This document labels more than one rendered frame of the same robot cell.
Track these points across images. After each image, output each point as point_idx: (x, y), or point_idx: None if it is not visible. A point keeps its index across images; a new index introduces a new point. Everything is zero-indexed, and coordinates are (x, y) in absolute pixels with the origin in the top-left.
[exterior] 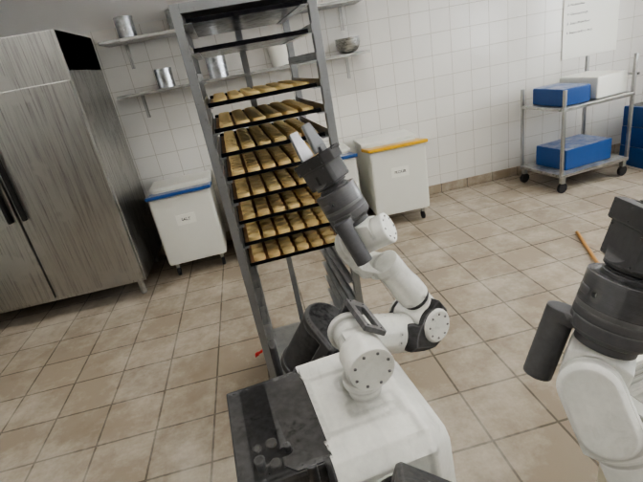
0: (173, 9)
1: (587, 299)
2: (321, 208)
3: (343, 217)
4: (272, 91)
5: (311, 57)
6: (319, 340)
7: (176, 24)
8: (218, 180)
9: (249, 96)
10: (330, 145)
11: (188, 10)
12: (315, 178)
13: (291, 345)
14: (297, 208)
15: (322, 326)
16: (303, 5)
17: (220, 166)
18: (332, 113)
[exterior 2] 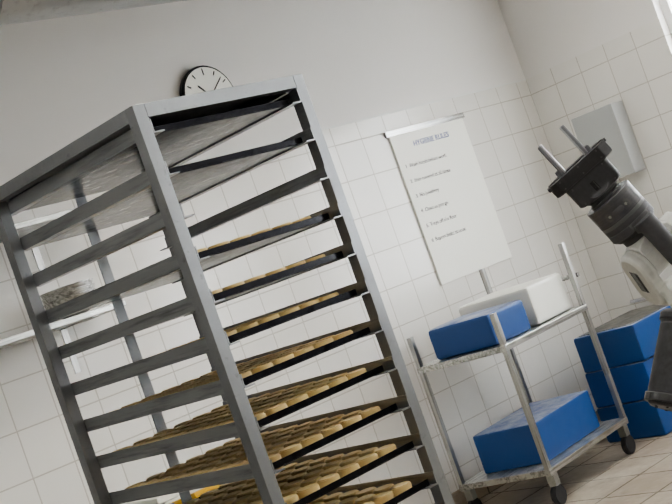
0: (139, 110)
1: None
2: (608, 217)
3: (641, 214)
4: (275, 229)
5: (302, 183)
6: None
7: (145, 131)
8: (233, 381)
9: (246, 238)
10: (370, 309)
11: (159, 113)
12: (589, 183)
13: (666, 365)
14: (346, 427)
15: None
16: (292, 105)
17: (232, 356)
18: (364, 254)
